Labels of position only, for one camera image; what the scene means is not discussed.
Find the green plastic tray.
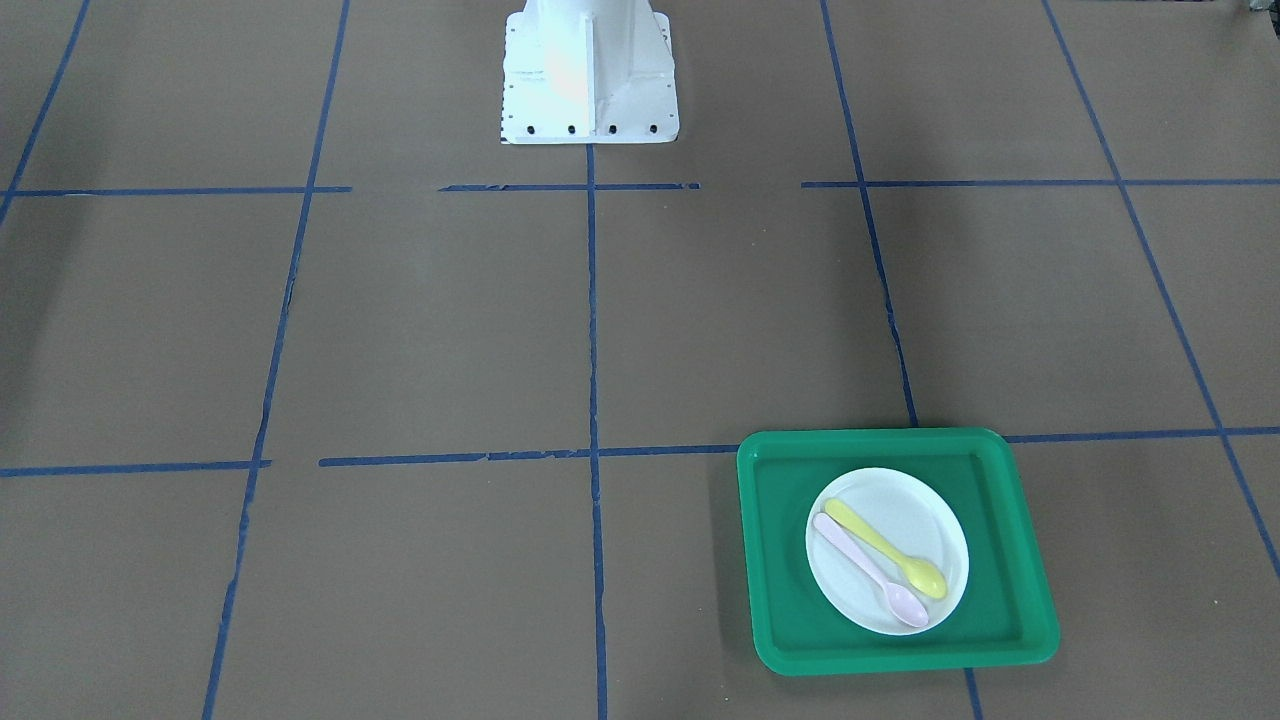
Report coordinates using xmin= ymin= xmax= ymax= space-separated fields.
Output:
xmin=737 ymin=427 xmax=1061 ymax=676

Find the pink plastic spoon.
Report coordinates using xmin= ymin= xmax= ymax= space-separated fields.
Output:
xmin=813 ymin=512 xmax=931 ymax=629

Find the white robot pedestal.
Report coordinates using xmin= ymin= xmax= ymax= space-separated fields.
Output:
xmin=500 ymin=1 xmax=680 ymax=145

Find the yellow plastic spoon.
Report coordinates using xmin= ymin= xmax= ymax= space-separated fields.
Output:
xmin=823 ymin=498 xmax=948 ymax=600

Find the white round plate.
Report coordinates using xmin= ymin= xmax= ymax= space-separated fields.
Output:
xmin=804 ymin=468 xmax=972 ymax=638

